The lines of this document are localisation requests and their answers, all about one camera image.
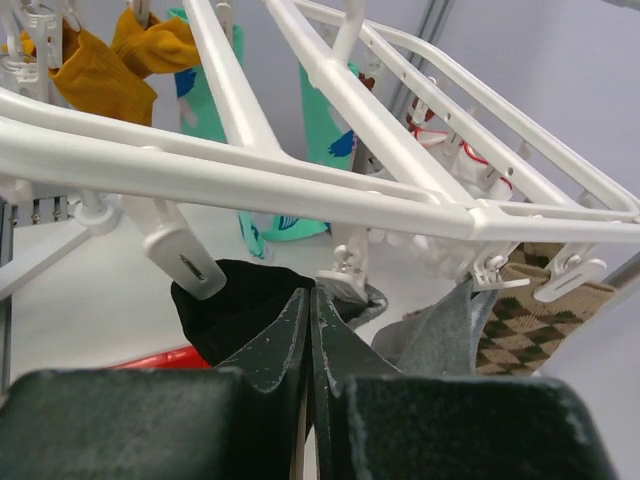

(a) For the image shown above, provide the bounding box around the metal and white drying rack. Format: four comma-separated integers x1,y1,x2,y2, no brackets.
0,0,640,396

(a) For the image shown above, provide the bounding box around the brown white striped sock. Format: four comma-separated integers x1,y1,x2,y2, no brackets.
358,72,376,91

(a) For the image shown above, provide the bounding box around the white sock with red trim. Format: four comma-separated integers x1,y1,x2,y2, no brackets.
406,97,513,201

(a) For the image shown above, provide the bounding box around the white plastic sock hanger frame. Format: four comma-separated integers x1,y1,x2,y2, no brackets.
0,0,640,246

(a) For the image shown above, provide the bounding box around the teal patterned sock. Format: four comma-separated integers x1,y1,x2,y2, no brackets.
167,7,269,260
263,65,356,242

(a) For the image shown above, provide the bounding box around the grey sock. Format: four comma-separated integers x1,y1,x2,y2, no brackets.
344,283,389,331
371,281,498,376

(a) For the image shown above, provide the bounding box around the brown argyle sock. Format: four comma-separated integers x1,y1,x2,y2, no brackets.
476,243,616,376

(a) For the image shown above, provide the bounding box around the red plastic bin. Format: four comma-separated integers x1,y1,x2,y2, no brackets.
112,346,210,369

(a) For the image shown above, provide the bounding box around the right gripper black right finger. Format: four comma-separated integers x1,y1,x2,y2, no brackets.
310,289,616,479

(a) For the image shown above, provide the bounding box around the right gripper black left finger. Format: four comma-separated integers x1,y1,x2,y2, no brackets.
1,290,309,479

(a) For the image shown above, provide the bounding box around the mustard yellow sock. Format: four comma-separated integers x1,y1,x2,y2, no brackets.
49,25,157,126
111,8,201,79

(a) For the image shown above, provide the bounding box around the white clothes peg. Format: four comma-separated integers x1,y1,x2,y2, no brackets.
468,241,530,292
1,1,83,108
121,195,227,300
533,242,607,303
315,230,368,304

